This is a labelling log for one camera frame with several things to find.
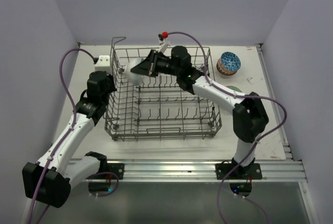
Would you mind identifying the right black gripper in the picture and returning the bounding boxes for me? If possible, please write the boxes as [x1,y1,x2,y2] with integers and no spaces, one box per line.
[131,49,181,77]

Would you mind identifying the white ribbed ceramic bowl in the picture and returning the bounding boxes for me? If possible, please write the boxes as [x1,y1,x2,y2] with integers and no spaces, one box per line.
[124,59,144,86]

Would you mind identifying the white bowl dark stripes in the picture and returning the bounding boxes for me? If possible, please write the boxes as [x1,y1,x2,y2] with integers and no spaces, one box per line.
[216,61,237,76]

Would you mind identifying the red diamond pattern bowl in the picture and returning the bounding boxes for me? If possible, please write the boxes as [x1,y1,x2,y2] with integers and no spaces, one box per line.
[220,52,241,75]

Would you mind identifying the pale green ceramic bowl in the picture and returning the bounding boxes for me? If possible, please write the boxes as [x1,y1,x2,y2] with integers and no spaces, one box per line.
[227,85,242,93]

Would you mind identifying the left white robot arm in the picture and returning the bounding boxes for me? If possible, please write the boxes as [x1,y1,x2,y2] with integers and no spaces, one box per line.
[22,71,117,208]

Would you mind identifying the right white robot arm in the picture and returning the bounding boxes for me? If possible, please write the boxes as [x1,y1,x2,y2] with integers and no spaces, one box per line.
[125,46,269,179]

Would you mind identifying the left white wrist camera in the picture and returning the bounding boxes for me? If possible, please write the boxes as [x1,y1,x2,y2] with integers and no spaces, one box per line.
[94,55,111,73]

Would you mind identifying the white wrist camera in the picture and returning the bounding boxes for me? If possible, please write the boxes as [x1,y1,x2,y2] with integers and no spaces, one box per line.
[94,55,111,73]
[158,32,171,53]

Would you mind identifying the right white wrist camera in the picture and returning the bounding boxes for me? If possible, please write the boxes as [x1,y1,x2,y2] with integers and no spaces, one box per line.
[158,32,171,53]

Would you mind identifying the grey wire dish rack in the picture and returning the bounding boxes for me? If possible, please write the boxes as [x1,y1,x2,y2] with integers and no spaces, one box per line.
[104,36,222,141]

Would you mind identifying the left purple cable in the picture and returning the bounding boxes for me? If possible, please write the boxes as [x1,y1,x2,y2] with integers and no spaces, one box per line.
[27,48,97,224]

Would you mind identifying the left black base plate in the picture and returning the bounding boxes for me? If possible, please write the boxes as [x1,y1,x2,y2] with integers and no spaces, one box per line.
[95,163,125,181]

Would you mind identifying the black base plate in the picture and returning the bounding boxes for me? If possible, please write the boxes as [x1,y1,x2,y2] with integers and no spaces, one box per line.
[215,159,263,180]
[95,163,125,181]

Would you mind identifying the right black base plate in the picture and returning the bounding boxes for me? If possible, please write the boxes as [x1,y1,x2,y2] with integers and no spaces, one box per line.
[215,159,263,180]

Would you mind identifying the aluminium mounting rail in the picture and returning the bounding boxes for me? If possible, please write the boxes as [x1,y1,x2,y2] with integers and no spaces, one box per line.
[108,159,307,183]

